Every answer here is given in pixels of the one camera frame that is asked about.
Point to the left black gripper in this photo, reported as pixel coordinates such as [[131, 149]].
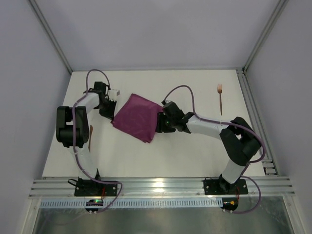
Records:
[[108, 108]]

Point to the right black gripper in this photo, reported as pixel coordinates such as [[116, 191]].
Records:
[[161, 122]]

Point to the purple cloth napkin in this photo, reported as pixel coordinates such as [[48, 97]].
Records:
[[138, 118]]

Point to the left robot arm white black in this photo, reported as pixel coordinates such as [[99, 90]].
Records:
[[73, 130]]

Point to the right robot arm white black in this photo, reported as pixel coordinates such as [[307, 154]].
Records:
[[237, 137]]

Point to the copper knife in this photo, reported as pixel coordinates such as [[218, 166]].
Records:
[[91, 136]]

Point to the left controller board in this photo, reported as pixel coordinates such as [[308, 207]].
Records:
[[94, 205]]

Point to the controller board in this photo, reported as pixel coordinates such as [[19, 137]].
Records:
[[94, 205], [229, 205]]

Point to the right controller board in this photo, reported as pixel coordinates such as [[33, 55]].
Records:
[[229, 205]]

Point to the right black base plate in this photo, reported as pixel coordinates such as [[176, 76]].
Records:
[[222, 187]]

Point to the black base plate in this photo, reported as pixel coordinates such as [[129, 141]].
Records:
[[85, 187], [222, 187]]

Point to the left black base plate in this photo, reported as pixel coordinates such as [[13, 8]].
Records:
[[85, 187]]

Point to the slotted grey cable duct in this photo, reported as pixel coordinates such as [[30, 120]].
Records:
[[135, 203]]

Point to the right side aluminium rail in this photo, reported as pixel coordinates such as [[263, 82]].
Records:
[[268, 162]]

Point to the aluminium rail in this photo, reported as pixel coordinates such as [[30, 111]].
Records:
[[162, 187], [268, 162]]

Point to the left corner frame post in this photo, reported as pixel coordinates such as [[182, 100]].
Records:
[[44, 23]]

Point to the corner frame post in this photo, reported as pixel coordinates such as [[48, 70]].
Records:
[[271, 22], [44, 23]]

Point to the aluminium front rail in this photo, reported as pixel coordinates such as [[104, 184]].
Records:
[[162, 187]]

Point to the right corner frame post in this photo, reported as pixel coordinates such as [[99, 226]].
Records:
[[271, 22]]

